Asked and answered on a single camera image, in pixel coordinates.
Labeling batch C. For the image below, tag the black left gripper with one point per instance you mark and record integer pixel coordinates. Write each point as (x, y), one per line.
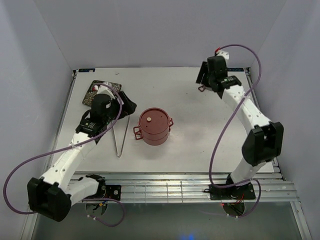
(128, 107)

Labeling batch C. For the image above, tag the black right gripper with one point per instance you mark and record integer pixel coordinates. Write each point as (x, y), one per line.
(203, 70)

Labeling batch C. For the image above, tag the grey lid with handle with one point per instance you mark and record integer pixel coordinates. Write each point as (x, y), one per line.
(202, 88)

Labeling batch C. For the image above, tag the dark red lid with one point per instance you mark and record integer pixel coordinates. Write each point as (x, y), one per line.
(154, 121)

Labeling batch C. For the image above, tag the pink steel-lined bowl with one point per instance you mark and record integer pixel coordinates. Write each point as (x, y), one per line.
(152, 142)
(151, 136)

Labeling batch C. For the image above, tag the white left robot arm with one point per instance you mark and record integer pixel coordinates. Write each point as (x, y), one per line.
(53, 194)

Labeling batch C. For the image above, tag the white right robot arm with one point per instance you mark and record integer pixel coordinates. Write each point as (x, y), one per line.
(264, 137)

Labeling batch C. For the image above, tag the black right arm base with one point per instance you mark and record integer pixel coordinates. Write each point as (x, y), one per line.
(244, 192)

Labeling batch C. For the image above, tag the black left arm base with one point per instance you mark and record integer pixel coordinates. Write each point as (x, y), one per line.
(111, 191)

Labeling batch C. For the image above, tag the black patterned square plate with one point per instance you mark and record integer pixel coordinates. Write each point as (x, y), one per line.
(90, 94)

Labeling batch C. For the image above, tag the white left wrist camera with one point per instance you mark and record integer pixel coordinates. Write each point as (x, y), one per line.
(104, 88)

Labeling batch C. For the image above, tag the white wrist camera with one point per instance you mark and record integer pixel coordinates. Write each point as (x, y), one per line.
(222, 53)
(104, 88)

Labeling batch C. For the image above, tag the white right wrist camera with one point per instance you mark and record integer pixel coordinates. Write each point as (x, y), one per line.
(222, 53)

